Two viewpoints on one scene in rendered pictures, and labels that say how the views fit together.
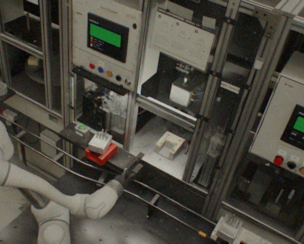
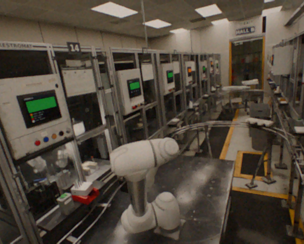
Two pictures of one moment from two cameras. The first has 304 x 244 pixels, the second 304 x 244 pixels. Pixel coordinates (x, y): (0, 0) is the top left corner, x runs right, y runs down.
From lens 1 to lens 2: 1.93 m
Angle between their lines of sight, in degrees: 76
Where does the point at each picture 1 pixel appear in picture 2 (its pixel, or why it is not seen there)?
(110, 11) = (35, 84)
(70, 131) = (51, 221)
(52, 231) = (165, 196)
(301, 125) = (131, 86)
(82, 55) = (24, 141)
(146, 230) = not seen: hidden behind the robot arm
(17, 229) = not seen: outside the picture
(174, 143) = (88, 163)
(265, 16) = (104, 50)
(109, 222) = not seen: hidden behind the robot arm
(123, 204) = (118, 204)
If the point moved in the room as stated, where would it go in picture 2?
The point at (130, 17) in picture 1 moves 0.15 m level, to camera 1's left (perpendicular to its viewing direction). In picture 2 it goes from (52, 81) to (38, 82)
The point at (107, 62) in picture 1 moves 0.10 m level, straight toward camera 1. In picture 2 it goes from (48, 128) to (63, 126)
